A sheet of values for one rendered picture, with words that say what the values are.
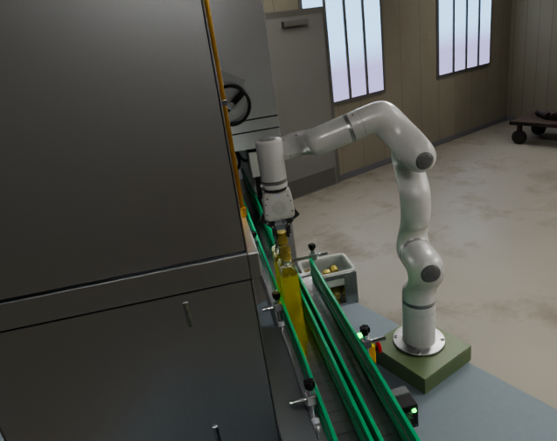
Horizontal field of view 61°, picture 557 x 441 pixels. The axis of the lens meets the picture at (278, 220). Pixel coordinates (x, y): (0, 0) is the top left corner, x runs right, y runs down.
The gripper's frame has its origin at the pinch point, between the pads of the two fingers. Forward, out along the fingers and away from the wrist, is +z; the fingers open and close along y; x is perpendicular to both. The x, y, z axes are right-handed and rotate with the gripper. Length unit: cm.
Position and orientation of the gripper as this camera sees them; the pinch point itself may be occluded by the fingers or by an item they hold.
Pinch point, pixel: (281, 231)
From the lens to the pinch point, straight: 158.4
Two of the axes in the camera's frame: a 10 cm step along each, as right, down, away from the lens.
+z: 1.3, 9.2, 3.7
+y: 9.8, -1.9, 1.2
